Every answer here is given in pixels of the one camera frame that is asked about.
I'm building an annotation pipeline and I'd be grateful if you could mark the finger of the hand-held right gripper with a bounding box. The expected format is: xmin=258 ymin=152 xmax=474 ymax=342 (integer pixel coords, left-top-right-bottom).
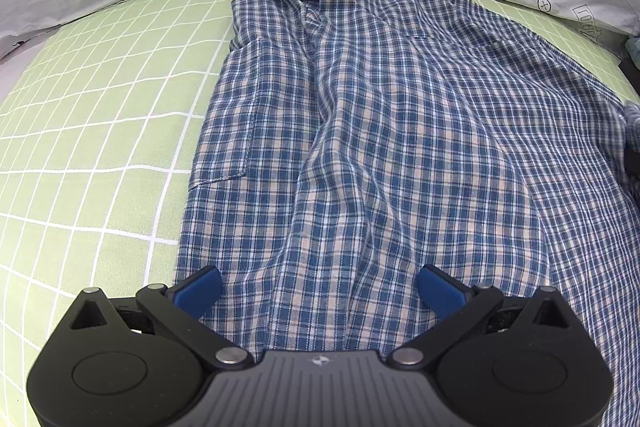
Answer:
xmin=622 ymin=146 xmax=640 ymax=182

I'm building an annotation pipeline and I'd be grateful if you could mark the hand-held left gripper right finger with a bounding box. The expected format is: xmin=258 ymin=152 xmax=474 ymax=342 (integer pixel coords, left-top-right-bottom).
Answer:
xmin=389 ymin=263 xmax=582 ymax=371

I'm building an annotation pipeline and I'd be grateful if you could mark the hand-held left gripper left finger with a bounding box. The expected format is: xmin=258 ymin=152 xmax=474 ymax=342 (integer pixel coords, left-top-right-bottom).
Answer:
xmin=64 ymin=265 xmax=254 ymax=371

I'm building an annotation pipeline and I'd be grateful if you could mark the blue plaid shirt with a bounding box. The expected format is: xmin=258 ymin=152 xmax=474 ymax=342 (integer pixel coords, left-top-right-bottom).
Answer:
xmin=172 ymin=0 xmax=640 ymax=427

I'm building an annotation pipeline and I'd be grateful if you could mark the green grid sheet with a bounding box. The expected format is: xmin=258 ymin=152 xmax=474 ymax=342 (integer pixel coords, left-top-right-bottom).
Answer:
xmin=0 ymin=0 xmax=636 ymax=427

